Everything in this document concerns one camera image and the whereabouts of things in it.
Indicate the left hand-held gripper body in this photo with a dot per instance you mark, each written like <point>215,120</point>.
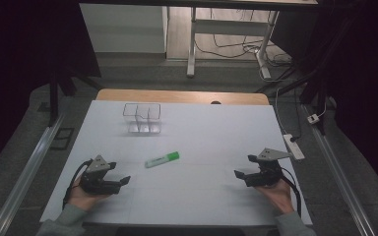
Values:
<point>93,183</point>

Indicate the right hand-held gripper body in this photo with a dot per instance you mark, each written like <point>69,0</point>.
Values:
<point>267,173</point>

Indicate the person's left hand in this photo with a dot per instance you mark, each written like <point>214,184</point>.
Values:
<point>82,199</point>

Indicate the person's right hand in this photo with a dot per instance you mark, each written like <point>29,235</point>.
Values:
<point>280,196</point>

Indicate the white power strip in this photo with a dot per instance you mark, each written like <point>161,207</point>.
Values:
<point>293,146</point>

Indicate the green highlighter pen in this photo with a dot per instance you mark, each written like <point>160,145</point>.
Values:
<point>162,159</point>

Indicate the white table mat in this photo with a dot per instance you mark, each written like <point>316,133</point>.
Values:
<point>193,196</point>

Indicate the clear plastic organizer box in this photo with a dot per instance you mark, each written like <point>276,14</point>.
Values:
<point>142,118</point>

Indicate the small white adapter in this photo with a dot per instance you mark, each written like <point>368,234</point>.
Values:
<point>313,118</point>

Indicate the dark curtain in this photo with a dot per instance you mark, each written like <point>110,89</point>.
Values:
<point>364,82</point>
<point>19,65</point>

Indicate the black floor frame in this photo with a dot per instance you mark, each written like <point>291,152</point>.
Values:
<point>62,138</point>

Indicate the aluminium floor rail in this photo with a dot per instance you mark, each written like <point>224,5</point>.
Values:
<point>338,177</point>
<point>26,177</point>

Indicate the white desk frame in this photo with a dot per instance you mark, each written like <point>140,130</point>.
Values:
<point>231,27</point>

